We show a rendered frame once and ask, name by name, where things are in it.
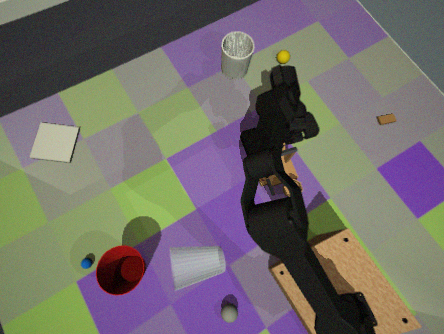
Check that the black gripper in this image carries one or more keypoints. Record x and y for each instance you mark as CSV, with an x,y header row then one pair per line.
x,y
312,130

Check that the blue ball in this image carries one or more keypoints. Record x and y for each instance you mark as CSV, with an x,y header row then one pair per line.
x,y
86,263

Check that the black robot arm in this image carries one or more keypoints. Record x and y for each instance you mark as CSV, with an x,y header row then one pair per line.
x,y
280,227

